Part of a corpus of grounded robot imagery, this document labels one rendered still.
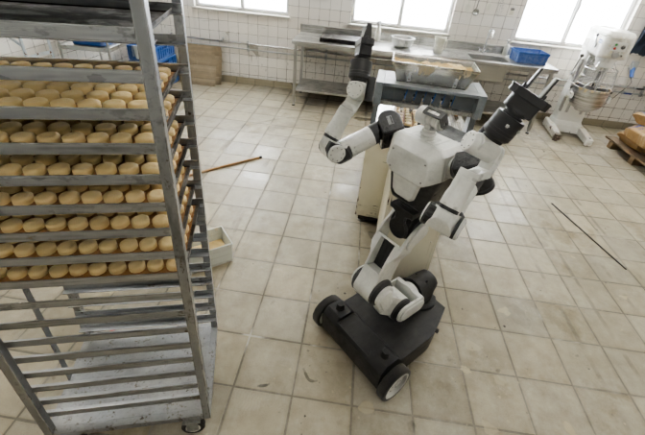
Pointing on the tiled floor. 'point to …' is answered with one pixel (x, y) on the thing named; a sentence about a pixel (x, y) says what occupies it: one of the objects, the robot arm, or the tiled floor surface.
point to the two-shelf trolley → (89, 48)
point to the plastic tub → (218, 244)
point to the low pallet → (627, 151)
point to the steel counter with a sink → (490, 66)
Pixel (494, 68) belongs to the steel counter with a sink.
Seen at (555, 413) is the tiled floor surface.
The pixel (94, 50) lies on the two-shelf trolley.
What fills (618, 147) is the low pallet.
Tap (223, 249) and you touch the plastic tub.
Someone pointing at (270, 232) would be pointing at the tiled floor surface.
